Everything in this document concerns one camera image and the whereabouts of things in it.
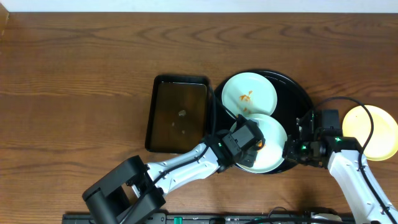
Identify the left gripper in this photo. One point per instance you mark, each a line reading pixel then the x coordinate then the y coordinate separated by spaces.
pixel 246 158

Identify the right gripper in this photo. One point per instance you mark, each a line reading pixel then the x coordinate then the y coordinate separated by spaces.
pixel 290 151

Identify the orange green sponge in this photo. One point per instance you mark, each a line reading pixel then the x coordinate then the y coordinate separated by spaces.
pixel 260 144

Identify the yellow plate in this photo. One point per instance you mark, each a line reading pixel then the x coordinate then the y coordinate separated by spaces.
pixel 383 143

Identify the light blue plate with stains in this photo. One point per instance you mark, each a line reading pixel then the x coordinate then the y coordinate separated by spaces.
pixel 249 93

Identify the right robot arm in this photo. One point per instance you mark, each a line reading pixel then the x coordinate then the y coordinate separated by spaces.
pixel 343 159

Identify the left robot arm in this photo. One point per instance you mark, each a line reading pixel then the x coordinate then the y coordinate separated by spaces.
pixel 133 190

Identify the round black tray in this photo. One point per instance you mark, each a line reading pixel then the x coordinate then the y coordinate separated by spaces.
pixel 292 103

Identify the black rectangular tray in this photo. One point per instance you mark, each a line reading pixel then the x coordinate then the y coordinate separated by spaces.
pixel 178 113

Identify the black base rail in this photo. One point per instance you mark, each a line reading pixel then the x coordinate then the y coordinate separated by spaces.
pixel 162 218

